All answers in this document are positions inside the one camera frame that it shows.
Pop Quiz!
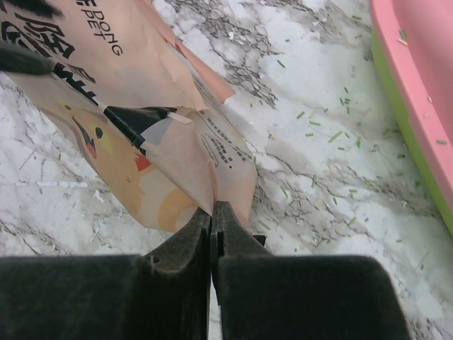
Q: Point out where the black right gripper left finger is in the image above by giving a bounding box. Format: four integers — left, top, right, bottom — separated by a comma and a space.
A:
1, 210, 211, 339

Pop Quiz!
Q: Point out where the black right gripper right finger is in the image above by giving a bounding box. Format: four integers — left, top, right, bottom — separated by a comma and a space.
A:
210, 202, 410, 339

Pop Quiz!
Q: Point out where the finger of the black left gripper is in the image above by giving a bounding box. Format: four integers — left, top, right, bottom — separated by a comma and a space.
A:
0, 0, 67, 77

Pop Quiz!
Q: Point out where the cat litter paper bag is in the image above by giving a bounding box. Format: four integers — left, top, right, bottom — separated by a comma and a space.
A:
1, 1, 257, 232

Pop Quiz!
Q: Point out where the pink green litter box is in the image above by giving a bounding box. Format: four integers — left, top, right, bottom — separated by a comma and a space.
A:
369, 0, 452, 229

